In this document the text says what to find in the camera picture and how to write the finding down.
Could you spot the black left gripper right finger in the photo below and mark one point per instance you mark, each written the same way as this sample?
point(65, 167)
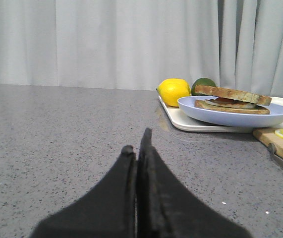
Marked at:
point(167, 209)

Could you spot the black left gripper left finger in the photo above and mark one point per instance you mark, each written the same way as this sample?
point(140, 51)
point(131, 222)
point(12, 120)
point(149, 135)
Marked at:
point(106, 211)

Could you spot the light blue round plate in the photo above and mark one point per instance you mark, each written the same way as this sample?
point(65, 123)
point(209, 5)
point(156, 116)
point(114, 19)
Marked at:
point(187, 105)

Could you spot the bread slice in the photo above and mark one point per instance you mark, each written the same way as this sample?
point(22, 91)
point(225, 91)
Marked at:
point(258, 110)
point(233, 94)

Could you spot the white rectangular tray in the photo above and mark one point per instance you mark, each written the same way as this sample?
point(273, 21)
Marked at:
point(181, 121)

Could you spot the front yellow lemon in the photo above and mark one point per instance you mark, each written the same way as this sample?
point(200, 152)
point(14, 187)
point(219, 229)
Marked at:
point(170, 90)

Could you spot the fried egg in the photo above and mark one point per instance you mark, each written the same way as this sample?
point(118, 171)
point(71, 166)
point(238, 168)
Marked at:
point(230, 103)

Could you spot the green lime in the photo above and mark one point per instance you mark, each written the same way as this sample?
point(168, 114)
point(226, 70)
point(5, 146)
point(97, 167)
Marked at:
point(201, 81)

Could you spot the wooden cutting board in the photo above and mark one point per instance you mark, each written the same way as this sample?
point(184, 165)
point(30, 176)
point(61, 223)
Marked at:
point(267, 136)

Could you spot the white curtain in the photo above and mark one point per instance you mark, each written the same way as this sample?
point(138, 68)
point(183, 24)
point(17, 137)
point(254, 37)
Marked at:
point(135, 44)

